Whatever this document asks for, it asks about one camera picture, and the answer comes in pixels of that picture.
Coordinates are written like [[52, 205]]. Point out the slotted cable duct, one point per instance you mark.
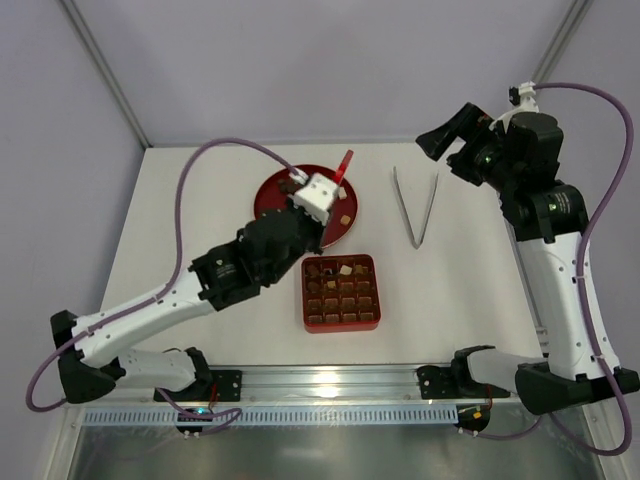
[[278, 415]]

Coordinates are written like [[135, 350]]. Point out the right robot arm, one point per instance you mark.
[[518, 155]]

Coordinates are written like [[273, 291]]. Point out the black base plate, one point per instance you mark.
[[217, 385], [445, 382]]

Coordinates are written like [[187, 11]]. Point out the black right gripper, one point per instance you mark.
[[465, 148]]

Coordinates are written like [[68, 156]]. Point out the red chocolate box with tray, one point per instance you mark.
[[353, 306]]

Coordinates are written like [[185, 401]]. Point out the dark chocolate cluster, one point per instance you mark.
[[288, 188]]

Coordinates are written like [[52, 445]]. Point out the brown chocolate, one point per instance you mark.
[[313, 286]]

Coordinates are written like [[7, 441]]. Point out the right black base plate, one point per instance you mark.
[[445, 382]]

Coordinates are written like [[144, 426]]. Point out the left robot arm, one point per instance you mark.
[[98, 352]]

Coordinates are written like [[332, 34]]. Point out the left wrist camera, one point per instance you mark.
[[317, 197]]

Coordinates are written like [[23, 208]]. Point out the red rectangular box lid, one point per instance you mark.
[[343, 166]]

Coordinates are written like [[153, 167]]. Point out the round red plate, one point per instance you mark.
[[268, 197]]

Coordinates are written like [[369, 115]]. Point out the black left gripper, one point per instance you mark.
[[307, 226]]

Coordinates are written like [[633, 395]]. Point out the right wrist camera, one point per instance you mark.
[[523, 97]]

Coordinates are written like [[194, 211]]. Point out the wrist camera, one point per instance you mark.
[[523, 97], [317, 197]]

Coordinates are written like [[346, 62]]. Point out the aluminium frame rail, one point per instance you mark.
[[325, 377]]

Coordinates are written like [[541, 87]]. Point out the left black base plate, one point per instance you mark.
[[217, 385]]

